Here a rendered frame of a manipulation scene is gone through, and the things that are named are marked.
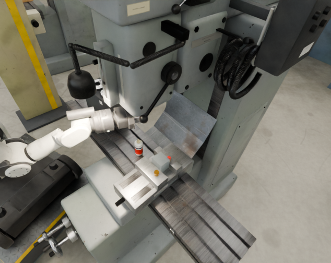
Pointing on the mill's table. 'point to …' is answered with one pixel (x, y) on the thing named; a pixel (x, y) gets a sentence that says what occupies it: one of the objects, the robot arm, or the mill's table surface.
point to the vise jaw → (157, 181)
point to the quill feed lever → (168, 73)
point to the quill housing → (143, 95)
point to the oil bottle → (138, 147)
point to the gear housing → (134, 9)
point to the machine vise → (132, 204)
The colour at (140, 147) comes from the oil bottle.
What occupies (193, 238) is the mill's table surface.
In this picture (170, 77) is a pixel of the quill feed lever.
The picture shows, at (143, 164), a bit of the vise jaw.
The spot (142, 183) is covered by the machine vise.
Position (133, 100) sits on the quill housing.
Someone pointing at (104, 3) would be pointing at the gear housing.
